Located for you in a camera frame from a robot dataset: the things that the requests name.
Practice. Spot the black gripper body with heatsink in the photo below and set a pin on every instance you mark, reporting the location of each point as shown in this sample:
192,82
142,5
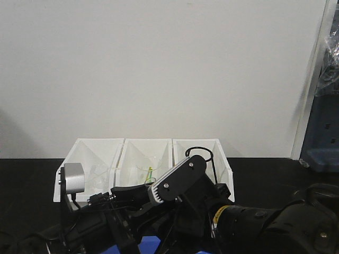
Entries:
177,207

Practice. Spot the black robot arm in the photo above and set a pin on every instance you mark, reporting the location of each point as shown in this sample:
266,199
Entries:
82,229
308,224

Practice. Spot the grey-blue pegboard drying rack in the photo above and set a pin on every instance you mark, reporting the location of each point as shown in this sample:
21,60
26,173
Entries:
320,147

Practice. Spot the glass beaker with spatulas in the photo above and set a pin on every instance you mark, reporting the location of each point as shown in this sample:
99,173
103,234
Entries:
146,169

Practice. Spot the right white storage bin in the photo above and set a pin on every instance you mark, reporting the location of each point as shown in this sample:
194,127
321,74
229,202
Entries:
224,172

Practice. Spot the white storage bin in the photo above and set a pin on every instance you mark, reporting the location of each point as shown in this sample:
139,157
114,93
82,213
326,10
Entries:
92,151
133,151
224,172

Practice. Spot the blue plastic tray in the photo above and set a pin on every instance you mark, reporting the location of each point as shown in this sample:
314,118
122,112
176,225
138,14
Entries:
148,244

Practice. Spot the middle white storage bin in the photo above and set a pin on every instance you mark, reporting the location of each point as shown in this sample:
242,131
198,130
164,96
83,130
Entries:
133,151

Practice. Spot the glassware in left bin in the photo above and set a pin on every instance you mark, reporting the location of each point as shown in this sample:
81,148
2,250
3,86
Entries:
97,178

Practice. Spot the left white storage bin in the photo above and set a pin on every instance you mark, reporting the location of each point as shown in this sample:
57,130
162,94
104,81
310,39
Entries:
92,151

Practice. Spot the plastic bag of pegs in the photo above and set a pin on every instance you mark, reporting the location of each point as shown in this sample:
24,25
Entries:
328,78

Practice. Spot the black wire tripod stand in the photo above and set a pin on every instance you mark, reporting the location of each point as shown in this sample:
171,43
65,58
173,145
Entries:
208,156

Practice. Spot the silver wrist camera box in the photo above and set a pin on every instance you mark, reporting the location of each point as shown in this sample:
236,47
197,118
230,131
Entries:
74,177

